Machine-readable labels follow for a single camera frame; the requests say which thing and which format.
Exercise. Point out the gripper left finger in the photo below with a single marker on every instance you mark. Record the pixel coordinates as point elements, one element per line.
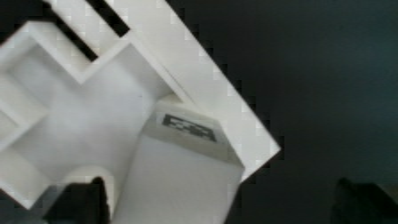
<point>80,206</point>

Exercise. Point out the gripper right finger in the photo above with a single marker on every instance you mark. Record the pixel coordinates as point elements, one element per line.
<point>364,203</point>

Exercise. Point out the white chair leg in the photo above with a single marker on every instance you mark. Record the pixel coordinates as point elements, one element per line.
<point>185,171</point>

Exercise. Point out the white chair seat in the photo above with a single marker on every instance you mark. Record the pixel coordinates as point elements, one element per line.
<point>74,110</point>

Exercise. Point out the white U-shaped obstacle fence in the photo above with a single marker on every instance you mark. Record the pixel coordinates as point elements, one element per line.
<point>106,21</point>

